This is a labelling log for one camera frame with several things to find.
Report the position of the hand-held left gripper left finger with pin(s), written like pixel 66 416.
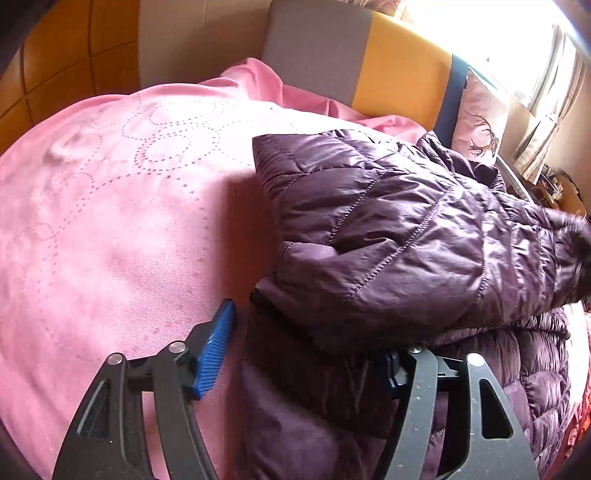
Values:
pixel 214 350

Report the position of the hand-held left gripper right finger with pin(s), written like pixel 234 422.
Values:
pixel 392 374

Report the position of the purple puffer jacket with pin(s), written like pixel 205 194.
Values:
pixel 392 221

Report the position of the pink bed cover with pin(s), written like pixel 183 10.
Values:
pixel 115 207

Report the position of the wooden desk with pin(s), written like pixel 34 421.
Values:
pixel 568 194

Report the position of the deer print pillow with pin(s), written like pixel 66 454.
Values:
pixel 480 115

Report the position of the pink patterned curtain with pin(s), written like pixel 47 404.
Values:
pixel 540 143
pixel 378 7

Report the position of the grey yellow blue headboard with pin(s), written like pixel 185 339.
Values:
pixel 392 69

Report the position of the wooden wardrobe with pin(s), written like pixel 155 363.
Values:
pixel 60 55

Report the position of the large window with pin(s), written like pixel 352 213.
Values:
pixel 508 27

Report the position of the grey padded rail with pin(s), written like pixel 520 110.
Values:
pixel 510 177

